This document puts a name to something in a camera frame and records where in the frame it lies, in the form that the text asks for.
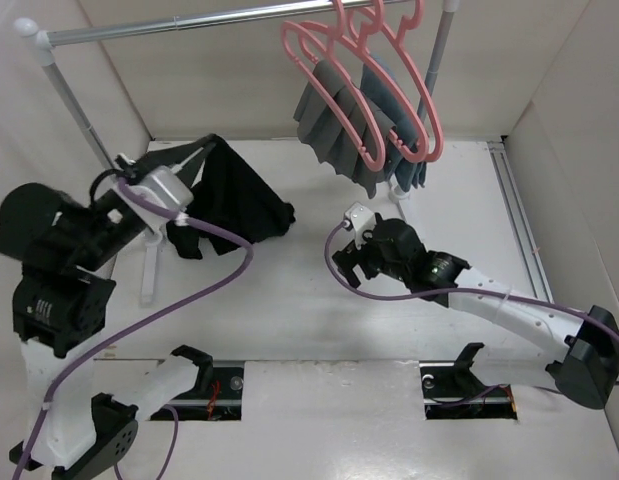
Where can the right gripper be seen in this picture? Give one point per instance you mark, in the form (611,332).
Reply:
(349,257)

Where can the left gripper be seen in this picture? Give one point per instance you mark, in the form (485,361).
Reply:
(191,161)

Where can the black t shirt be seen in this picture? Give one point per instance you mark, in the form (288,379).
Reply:
(231,195)

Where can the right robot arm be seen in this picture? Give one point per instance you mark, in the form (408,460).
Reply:
(576,352)

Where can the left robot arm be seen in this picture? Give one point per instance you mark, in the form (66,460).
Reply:
(59,310)

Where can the blue t shirt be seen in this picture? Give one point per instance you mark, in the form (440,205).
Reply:
(408,175)

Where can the grey t shirt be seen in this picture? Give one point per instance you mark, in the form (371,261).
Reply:
(319,128)

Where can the middle pink hanger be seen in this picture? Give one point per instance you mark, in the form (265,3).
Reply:
(311,41)

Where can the rear pink hanger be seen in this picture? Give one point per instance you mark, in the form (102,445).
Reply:
(364,22)

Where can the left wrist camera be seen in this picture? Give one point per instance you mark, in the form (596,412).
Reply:
(161,188)

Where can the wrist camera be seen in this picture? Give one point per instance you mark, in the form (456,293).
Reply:
(359,219)
(161,188)

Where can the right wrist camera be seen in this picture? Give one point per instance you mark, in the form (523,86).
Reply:
(359,219)

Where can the aluminium rail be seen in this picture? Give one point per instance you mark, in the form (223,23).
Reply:
(520,224)

